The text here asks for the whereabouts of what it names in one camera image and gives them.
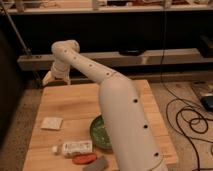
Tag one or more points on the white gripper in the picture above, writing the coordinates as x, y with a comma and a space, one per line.
59, 69

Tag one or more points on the green ceramic bowl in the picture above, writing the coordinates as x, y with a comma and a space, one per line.
99, 135

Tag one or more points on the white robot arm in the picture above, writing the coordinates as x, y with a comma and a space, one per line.
131, 137

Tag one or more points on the wooden table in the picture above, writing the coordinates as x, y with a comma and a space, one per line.
77, 105

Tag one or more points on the metal pole stand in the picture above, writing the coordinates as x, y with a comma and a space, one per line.
26, 50

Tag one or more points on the white plastic bottle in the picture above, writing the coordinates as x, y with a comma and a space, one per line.
73, 148

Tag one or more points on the black round object on shelf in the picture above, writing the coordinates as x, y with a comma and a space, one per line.
131, 52

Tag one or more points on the orange carrot toy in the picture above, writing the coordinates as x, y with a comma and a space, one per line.
84, 159

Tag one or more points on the grey sponge block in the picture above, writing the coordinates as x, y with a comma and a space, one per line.
98, 165

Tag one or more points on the wooden shelf unit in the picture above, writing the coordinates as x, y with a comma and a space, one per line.
178, 38

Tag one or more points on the dark box on floor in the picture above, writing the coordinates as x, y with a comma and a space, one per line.
207, 102

